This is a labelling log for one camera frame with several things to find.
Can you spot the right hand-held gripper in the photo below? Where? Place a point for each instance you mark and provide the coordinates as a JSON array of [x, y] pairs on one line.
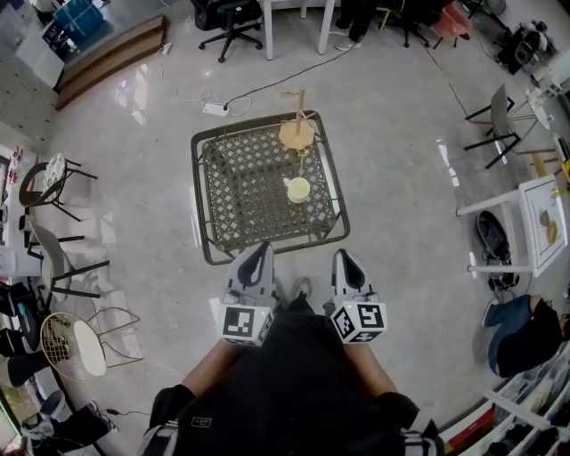
[[363, 320]]

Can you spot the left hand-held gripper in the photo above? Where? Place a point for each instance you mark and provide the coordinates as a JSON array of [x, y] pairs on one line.
[[240, 323]]

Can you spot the cream cup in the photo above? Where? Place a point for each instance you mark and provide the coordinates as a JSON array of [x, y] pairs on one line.
[[298, 190]]

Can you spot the person's left forearm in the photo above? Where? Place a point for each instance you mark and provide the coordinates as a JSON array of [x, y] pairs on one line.
[[214, 369]]

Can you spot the person's right forearm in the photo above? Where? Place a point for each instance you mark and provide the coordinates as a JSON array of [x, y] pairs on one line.
[[369, 369]]

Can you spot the person's grey shoe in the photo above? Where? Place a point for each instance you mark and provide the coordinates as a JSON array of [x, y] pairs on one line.
[[302, 287]]

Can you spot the dark lattice metal table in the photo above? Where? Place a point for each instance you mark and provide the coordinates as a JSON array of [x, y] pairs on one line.
[[249, 191]]

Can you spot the person's black clothing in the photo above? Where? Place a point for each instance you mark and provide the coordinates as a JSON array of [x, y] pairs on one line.
[[289, 392]]

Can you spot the wooden peg stand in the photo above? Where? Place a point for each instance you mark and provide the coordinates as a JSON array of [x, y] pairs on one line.
[[295, 135]]

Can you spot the black round floor device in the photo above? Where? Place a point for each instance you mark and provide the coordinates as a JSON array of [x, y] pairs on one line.
[[492, 231]]

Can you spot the white power strip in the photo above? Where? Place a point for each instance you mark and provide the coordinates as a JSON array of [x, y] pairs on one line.
[[216, 109]]

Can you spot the white seat cushion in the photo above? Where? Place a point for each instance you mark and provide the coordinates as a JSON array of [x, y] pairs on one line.
[[89, 347]]

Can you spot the white square table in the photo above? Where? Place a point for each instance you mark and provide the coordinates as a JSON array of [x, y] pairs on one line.
[[541, 258]]

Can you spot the wooden bowl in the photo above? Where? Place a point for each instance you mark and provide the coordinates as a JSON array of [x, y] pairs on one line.
[[553, 232], [546, 218]]

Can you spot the white shelf unit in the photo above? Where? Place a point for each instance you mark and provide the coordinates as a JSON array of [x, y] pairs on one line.
[[512, 414]]

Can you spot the yellow wooden stand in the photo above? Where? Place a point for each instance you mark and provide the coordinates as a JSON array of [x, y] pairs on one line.
[[541, 165]]

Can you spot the black chair with patterned cushion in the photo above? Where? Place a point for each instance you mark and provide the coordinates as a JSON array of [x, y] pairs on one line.
[[55, 171]]

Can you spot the white desk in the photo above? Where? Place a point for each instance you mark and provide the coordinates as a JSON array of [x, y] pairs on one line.
[[268, 26]]

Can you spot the white round table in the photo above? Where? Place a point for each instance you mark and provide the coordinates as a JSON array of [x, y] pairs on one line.
[[539, 109]]

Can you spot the black office chair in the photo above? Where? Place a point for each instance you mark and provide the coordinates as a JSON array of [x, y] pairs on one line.
[[405, 18], [229, 18]]

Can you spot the wooden step platform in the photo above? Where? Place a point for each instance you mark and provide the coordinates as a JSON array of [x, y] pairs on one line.
[[111, 58]]

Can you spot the pink chair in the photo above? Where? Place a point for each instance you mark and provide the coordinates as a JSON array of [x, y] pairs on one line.
[[452, 22]]

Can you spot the black equipment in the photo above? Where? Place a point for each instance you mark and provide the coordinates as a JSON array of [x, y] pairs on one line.
[[523, 46]]

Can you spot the white lockers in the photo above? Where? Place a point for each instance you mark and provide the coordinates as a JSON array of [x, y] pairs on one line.
[[22, 98]]

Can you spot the blue bin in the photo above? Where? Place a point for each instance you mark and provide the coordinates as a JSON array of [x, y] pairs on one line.
[[80, 15]]

